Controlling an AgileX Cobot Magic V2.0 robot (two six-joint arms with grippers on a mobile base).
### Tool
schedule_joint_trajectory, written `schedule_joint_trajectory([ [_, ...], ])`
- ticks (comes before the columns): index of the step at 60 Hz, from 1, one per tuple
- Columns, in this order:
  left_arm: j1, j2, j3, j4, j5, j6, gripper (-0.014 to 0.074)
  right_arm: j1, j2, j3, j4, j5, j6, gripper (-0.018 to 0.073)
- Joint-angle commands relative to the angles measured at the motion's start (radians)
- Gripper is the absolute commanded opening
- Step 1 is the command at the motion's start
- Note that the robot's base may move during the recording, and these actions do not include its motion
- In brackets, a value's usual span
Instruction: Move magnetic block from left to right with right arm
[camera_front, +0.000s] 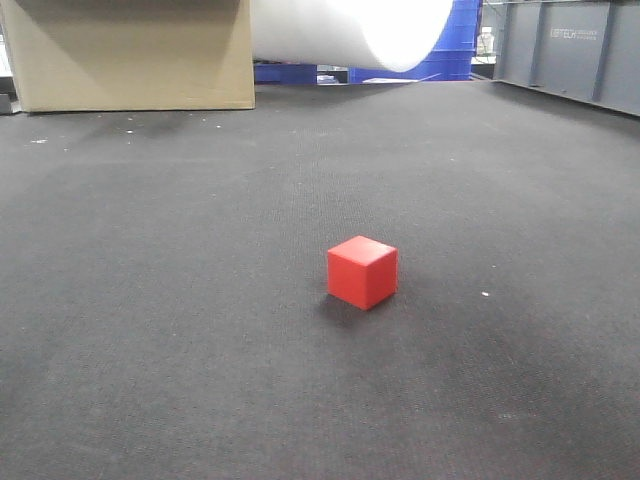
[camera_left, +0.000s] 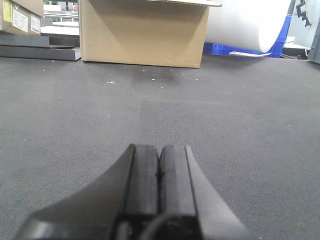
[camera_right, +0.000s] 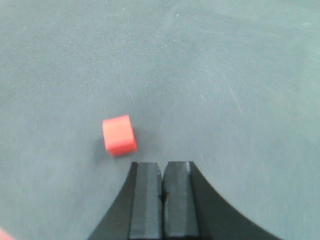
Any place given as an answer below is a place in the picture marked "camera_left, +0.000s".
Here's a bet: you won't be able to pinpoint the white foam roll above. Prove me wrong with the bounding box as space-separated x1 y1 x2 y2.
204 0 291 53

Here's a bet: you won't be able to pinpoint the white paper sheet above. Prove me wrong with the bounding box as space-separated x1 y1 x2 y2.
228 51 271 57

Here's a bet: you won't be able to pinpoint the dark grey metal plates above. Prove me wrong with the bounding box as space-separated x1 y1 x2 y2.
0 32 81 62

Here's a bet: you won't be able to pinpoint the blue plastic crate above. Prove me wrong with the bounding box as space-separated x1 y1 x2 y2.
203 15 292 58

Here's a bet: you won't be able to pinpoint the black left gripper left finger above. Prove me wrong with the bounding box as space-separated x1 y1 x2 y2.
14 144 158 240

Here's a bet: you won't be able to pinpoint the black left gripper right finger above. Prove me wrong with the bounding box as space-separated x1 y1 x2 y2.
147 145 254 240

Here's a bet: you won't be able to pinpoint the small labelled cardboard box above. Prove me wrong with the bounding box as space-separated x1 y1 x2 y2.
0 0 44 36

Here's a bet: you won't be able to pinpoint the large cardboard box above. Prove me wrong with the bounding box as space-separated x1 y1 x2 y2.
78 0 222 68

